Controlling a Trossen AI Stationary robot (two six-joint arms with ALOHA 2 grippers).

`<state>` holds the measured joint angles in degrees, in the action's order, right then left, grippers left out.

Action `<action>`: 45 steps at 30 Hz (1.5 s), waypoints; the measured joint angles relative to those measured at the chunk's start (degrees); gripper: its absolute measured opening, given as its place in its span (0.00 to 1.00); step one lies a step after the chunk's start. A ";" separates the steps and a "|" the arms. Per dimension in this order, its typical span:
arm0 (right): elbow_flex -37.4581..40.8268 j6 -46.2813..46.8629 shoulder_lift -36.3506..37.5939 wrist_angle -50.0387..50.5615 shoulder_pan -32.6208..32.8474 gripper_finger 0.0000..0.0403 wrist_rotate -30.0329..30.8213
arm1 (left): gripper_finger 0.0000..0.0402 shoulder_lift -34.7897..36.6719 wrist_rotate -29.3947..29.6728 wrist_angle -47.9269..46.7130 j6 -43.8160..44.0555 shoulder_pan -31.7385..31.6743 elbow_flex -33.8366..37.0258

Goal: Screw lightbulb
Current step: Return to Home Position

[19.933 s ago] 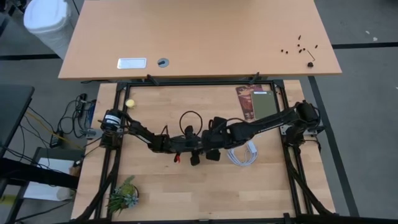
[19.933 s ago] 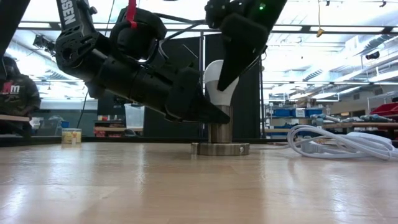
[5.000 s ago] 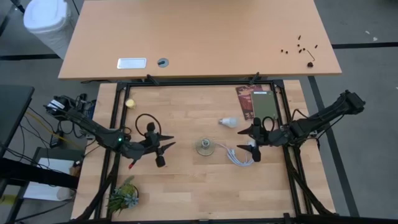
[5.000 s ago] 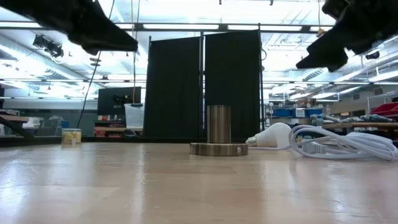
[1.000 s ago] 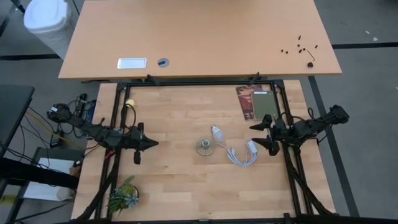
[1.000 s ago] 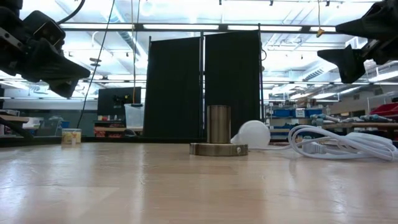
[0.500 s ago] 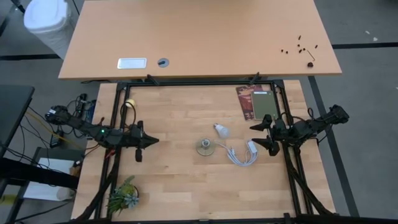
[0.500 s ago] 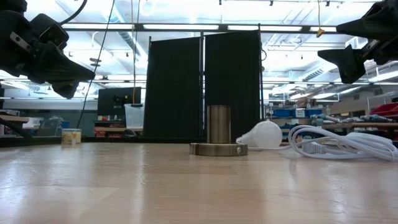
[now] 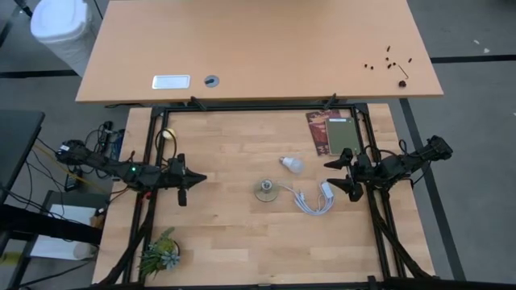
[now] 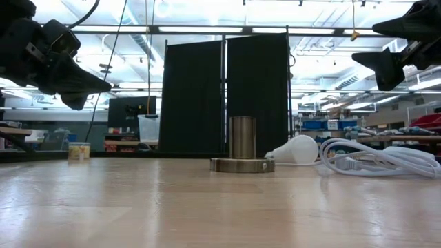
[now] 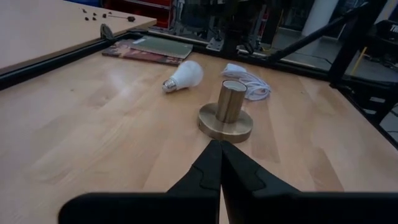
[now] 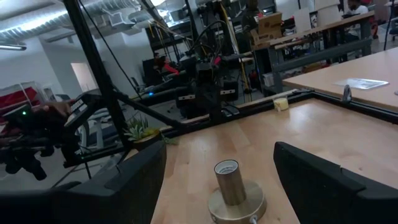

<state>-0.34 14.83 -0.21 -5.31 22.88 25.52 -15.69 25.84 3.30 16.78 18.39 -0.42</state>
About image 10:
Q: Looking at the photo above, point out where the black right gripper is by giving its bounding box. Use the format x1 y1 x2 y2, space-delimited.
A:
351 0 441 92

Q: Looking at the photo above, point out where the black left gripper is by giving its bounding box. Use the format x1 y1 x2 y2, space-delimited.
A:
0 0 113 111

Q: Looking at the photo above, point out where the white power cord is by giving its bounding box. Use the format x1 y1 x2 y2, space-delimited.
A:
275 137 441 179

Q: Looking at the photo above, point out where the white lightbulb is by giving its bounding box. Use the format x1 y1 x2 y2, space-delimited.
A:
264 134 320 165

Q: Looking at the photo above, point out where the brushed metal lamp socket base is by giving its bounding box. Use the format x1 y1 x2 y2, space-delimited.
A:
209 116 276 174

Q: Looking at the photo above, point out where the black computer monitor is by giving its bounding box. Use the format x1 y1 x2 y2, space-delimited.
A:
107 96 158 130

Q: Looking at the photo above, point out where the yellow candle glass jar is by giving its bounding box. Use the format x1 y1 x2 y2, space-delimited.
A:
68 141 92 161

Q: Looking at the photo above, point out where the black overhead beam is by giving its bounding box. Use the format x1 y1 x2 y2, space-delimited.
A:
68 23 387 39

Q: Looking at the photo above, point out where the wooden side table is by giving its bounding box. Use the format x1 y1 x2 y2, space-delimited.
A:
0 126 34 152

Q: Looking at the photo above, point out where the red storage bin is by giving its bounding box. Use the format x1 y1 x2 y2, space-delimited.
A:
409 113 441 130

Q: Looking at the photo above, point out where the clear plastic storage bin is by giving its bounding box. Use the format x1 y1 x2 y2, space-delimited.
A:
137 114 161 142

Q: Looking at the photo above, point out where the blue storage bin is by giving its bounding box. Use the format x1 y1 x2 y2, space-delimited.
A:
339 118 359 130
302 118 325 131

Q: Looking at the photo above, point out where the black room divider panel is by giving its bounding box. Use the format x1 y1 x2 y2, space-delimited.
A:
158 40 225 154
226 33 290 156

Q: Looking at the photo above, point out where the yellow hanging plug cord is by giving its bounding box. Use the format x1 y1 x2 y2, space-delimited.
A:
350 0 360 42

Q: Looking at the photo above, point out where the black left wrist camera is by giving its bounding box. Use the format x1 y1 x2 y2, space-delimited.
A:
25 19 82 63

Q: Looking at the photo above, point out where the black aluminium table frame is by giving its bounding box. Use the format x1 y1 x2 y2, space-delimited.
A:
0 149 441 163

